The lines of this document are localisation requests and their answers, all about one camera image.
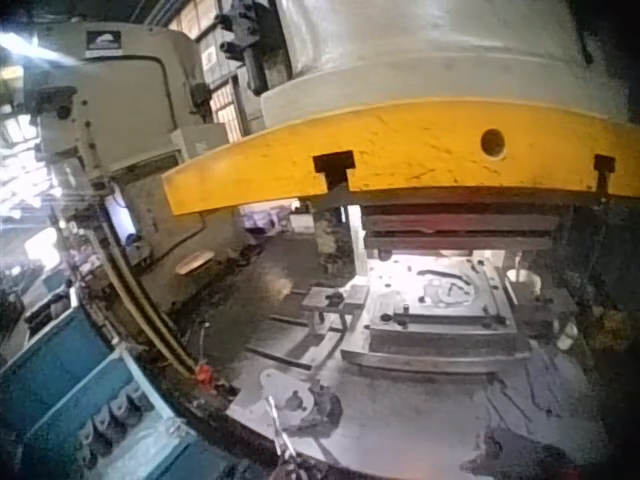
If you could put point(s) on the person's left hand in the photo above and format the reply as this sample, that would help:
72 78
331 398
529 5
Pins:
295 469

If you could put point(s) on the person's right hand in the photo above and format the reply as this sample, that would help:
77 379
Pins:
530 460

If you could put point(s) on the person's left fingers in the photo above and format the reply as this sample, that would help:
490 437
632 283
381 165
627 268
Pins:
287 462

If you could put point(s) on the person's right fingers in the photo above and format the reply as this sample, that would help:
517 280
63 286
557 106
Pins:
490 445

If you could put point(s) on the metal tongs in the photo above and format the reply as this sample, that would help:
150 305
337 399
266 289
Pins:
280 430

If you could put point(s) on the dark metal part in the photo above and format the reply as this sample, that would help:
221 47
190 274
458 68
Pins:
327 405

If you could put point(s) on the flat metal blank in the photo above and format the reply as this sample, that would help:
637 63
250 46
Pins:
280 387

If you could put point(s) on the grey cloth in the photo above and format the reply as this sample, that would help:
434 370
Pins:
540 385

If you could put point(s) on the steel lower die block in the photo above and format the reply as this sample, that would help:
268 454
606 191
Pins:
440 335

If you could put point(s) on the small white container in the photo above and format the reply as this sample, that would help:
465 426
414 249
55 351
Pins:
567 337

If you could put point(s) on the stamped metal part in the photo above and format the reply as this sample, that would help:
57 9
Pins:
447 292

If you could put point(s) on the steel clamp block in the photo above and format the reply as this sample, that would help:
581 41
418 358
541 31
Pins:
325 300

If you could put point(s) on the white cup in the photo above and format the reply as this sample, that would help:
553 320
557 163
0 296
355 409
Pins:
522 281

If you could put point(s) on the dark upper die plate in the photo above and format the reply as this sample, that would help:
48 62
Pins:
460 225

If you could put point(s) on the blue crate of metal parts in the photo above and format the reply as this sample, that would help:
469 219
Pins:
55 380

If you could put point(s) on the white press with yellow slide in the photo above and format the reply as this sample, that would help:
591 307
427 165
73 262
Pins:
430 140

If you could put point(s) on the beige press machine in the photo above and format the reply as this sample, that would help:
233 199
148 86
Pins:
125 110

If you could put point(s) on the black lever mechanism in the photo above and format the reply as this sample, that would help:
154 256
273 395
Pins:
255 45

